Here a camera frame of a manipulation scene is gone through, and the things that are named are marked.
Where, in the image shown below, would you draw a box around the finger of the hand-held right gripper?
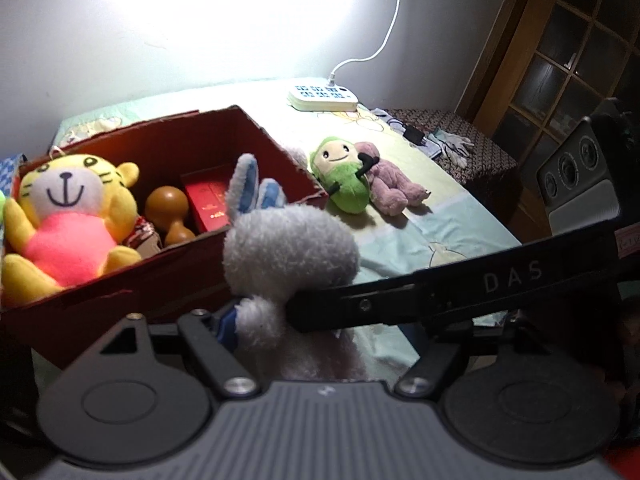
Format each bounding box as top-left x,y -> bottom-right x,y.
287,272 -> 426,333

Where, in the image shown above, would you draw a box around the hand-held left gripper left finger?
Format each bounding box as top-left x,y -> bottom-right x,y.
75,305 -> 261,398

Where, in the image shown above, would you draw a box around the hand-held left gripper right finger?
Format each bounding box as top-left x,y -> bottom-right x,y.
395,317 -> 551,401

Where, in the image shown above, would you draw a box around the white blue rabbit plush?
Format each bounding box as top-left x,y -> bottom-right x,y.
222,152 -> 368,381

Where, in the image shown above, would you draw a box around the green plush doll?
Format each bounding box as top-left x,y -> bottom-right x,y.
307,135 -> 373,216

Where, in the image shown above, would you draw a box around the red cardboard box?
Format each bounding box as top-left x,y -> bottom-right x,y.
0,105 -> 328,371

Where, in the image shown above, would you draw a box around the red white patterned item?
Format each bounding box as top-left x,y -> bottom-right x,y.
122,215 -> 162,258

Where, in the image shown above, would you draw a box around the pink plush bear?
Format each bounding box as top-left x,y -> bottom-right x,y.
355,141 -> 433,217

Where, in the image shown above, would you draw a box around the small red box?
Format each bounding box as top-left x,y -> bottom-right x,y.
180,166 -> 236,235

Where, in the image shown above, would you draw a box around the wooden gourd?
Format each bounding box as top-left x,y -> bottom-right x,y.
145,186 -> 197,248

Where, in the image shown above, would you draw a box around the brown patterned cloth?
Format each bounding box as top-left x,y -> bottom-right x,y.
375,107 -> 518,191

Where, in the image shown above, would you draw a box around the white gloves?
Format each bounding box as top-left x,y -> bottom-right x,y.
435,130 -> 476,168

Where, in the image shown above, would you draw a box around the blue white cloth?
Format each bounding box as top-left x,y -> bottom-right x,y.
382,110 -> 443,158

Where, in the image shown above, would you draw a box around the black charger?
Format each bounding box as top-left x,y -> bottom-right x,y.
402,122 -> 428,146

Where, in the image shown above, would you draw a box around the yellow tiger plush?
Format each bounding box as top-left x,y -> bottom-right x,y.
0,154 -> 143,306

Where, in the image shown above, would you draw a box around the white power strip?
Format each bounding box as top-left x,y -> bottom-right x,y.
286,79 -> 360,112

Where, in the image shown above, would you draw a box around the blue checkered cloth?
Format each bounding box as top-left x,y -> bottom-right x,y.
0,155 -> 26,201

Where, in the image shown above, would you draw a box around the white power cable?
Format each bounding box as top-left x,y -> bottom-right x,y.
327,0 -> 408,88

